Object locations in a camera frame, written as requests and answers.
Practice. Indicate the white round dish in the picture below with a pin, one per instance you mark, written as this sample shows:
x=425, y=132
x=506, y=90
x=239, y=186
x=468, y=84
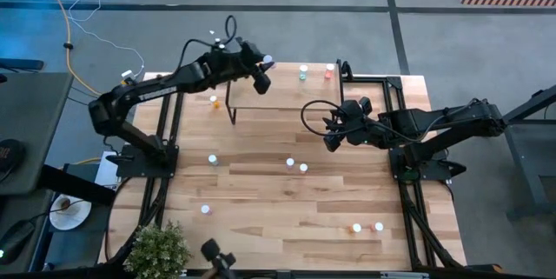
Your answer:
x=76, y=218

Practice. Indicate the black metal stand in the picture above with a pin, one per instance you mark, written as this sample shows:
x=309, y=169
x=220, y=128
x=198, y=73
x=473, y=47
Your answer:
x=521, y=157

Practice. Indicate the white power adapter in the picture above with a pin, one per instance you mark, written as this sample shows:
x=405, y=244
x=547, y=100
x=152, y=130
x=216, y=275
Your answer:
x=128, y=74

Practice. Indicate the green potted plant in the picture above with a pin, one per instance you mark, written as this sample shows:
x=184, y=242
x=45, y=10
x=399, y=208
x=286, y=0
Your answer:
x=156, y=253

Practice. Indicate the black aluminium table frame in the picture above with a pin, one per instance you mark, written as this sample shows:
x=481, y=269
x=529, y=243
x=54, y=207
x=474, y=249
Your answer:
x=394, y=82

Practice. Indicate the black round case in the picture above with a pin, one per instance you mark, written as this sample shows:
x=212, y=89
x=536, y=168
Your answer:
x=8, y=155

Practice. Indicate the orange medicine bottle white cap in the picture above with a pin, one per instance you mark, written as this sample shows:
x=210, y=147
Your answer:
x=356, y=227
x=213, y=99

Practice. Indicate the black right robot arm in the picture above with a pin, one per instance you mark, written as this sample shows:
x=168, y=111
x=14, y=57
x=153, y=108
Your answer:
x=452, y=122

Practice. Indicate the wooden shelf black metal frame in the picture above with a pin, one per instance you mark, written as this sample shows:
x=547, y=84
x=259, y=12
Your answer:
x=286, y=92

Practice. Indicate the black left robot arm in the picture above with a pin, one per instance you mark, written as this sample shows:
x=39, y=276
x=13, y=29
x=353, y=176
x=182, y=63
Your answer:
x=143, y=92

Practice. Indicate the teal medicine bottle white cap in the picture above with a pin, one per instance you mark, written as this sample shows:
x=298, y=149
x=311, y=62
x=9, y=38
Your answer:
x=302, y=70
x=212, y=158

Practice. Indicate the black flat device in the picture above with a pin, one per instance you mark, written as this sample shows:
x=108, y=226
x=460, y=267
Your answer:
x=21, y=64

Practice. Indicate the yellow power plug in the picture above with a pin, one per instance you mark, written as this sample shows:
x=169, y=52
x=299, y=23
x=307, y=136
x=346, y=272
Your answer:
x=126, y=82

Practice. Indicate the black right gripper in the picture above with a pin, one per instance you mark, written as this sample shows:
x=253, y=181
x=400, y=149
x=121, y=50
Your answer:
x=360, y=129

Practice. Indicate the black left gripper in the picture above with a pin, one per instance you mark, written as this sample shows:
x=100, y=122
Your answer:
x=256, y=75

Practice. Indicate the black desk beam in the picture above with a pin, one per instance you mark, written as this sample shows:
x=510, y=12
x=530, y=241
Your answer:
x=74, y=185

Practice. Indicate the dark grey desk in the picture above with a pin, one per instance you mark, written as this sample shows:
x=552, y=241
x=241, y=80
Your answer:
x=35, y=131

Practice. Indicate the black computer mouse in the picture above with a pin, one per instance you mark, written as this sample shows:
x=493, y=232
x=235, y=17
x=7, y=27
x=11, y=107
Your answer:
x=15, y=242

